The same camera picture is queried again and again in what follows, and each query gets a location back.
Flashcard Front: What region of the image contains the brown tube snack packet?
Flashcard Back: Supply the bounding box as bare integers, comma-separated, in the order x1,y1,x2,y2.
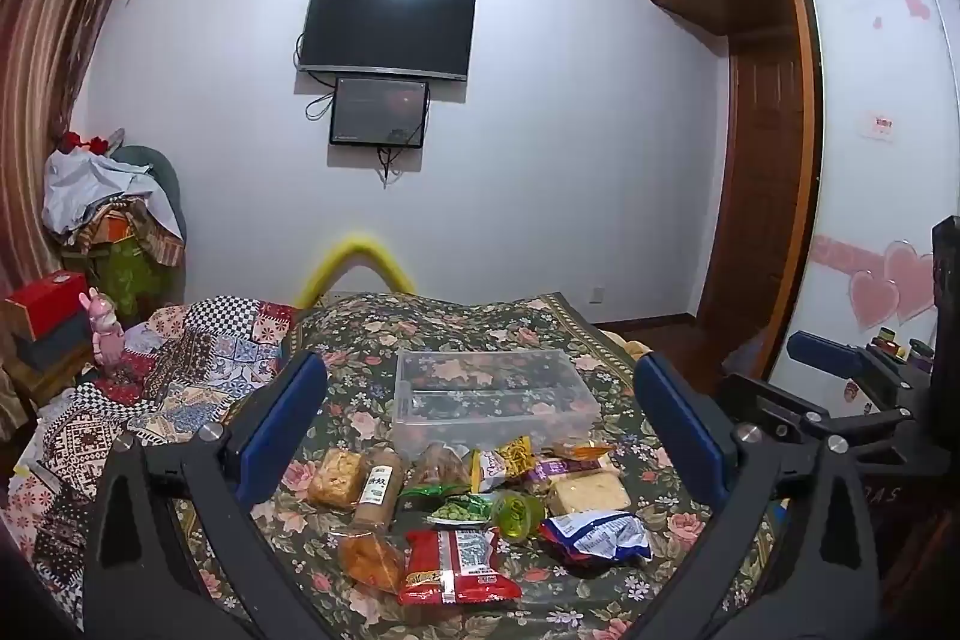
352,446,411,534

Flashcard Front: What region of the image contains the patchwork quilt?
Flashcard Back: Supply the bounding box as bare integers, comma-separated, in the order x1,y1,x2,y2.
11,293,302,562

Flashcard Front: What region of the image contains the striped curtain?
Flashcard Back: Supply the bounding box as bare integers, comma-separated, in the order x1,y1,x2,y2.
0,0,157,315

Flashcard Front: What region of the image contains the clear packet of orange snacks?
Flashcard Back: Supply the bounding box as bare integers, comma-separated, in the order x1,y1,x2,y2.
337,533,406,594

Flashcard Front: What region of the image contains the yellow white noodle snack packet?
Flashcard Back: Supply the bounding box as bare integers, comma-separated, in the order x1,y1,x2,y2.
469,436,535,492

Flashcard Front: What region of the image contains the blue white snack packet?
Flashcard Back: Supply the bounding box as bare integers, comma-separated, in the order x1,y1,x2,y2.
541,509,655,564

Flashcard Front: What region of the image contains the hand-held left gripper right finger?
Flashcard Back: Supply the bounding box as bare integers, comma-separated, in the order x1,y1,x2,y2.
634,351,901,640

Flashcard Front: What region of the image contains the black wall television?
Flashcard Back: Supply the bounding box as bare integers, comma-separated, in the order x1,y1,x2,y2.
295,0,478,84

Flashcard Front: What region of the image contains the small black monitor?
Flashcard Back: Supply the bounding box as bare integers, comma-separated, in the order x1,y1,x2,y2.
328,77,431,151

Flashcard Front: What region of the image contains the green peas packet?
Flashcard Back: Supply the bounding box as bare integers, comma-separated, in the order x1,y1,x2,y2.
426,494,496,528

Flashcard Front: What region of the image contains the white sliding wardrobe door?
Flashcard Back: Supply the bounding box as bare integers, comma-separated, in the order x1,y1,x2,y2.
763,0,960,420

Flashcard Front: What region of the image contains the clear plastic storage container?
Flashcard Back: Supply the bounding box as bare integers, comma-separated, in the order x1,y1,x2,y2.
394,349,602,455

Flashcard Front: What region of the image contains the green cloth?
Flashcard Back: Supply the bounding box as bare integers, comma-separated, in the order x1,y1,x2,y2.
97,235,167,320

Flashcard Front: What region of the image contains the small orange snack packet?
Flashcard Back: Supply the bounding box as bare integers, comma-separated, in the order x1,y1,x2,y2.
551,441,620,461

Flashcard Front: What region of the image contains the red box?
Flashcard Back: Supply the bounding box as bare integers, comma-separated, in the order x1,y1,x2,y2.
4,270,91,339

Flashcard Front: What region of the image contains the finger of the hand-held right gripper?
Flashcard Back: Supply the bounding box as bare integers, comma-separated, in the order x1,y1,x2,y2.
718,373,912,470
786,331,935,390

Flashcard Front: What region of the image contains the red snack packet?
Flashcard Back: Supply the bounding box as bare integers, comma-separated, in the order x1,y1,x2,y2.
396,527,524,607

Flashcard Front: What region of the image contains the pile of clothes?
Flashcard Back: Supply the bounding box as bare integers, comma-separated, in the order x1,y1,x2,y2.
41,128,188,268

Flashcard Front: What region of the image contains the purple snack packet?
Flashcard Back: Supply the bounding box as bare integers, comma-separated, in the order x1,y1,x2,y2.
525,452,601,485

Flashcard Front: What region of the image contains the yellow foam tube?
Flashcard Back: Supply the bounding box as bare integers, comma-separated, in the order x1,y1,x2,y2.
294,232,418,309

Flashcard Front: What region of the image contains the green jelly cup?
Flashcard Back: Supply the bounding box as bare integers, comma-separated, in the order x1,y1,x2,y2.
491,490,545,542

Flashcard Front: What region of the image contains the pink heart sticker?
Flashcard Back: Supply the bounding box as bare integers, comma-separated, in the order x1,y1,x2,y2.
849,271,901,332
883,239,937,324

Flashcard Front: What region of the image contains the clear bread bun packet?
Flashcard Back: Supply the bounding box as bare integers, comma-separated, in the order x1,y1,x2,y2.
405,441,473,491

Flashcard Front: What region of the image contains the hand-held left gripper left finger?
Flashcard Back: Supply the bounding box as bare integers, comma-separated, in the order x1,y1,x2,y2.
82,349,331,640

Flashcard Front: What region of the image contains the square crackers packet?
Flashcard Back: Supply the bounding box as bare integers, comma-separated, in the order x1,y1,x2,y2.
307,447,368,510

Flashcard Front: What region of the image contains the brown wooden door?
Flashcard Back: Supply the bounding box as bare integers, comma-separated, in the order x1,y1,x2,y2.
696,34,817,380

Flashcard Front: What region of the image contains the pale cake slice packet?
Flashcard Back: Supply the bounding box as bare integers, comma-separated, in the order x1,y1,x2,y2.
546,471,632,519

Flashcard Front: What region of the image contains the grey box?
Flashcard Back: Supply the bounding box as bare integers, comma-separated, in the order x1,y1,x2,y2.
15,314,97,380

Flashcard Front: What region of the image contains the pink rabbit toy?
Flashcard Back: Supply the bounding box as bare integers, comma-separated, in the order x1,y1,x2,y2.
79,287,125,380

